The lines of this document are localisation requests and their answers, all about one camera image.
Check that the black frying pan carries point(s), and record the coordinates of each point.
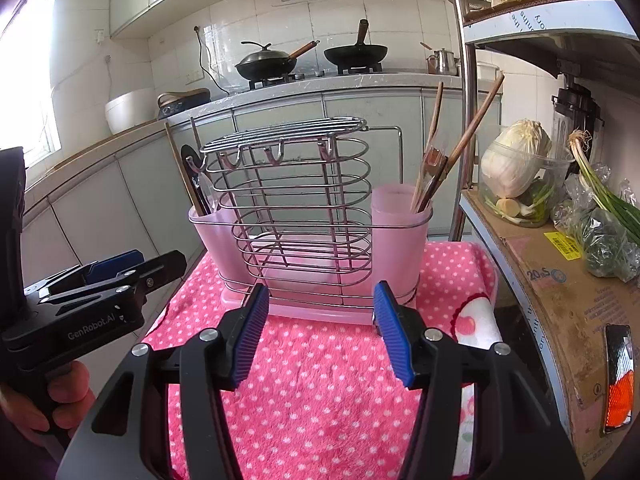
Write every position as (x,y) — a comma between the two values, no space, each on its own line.
(356,54)

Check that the metal storage shelf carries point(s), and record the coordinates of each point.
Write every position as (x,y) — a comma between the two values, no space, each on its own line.
(465,110)

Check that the white wall switch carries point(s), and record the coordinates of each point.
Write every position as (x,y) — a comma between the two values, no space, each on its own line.
(100,36)

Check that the black blender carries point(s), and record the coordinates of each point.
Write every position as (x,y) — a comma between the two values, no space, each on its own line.
(575,110)

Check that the white wall outlet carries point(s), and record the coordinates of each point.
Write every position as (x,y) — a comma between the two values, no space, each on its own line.
(193,78)

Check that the window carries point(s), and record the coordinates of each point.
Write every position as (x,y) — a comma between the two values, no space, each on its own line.
(30,85)

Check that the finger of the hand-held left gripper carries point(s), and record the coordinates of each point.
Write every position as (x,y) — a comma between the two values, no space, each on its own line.
(160,267)
(112,265)

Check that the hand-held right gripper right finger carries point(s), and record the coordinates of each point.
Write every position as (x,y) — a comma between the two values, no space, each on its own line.
(395,340)

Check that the green onions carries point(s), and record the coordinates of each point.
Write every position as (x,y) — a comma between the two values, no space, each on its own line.
(600,185)

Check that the grey kitchen base cabinets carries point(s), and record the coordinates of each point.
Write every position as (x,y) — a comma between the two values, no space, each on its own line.
(300,110)

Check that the wooden chopstick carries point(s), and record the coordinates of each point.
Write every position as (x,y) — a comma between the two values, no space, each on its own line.
(180,160)
(424,187)
(475,125)
(436,115)
(437,175)

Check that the person's left hand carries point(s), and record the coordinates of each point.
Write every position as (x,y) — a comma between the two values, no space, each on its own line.
(72,392)

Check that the electric cooker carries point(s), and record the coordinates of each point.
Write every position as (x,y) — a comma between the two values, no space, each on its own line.
(182,102)

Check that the gas stove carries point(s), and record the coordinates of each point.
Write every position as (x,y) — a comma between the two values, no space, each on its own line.
(305,76)

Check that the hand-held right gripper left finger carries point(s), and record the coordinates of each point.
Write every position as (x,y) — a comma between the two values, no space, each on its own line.
(250,340)

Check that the black wok with lid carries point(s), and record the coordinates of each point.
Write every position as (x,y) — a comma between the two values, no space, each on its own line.
(265,65)

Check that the white storage box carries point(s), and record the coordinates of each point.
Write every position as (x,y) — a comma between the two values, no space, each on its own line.
(487,71)

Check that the white basin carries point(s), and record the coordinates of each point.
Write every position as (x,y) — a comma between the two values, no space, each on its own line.
(127,112)

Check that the ginger piece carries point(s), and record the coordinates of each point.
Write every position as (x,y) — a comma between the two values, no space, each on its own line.
(507,207)

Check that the clear plastic container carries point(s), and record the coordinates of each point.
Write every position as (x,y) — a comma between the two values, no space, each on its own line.
(550,180)

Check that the brown cardboard shelf liner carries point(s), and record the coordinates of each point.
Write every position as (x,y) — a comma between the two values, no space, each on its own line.
(560,300)

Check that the metal kettle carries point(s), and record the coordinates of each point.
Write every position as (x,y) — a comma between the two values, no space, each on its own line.
(442,62)

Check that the plastic bag of greens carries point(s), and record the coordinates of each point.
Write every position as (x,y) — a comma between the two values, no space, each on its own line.
(605,245)

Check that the napa cabbage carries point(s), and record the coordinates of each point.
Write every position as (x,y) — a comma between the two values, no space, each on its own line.
(515,160)

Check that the pink polka-dot towel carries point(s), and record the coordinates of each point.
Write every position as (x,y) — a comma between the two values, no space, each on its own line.
(310,385)

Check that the orange and black object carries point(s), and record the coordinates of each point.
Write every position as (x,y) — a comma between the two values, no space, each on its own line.
(619,390)

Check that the printed cardboard shelf liner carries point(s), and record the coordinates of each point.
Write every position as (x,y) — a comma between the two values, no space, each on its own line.
(540,15)

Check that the person's left forearm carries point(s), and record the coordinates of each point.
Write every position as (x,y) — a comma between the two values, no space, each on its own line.
(20,452)

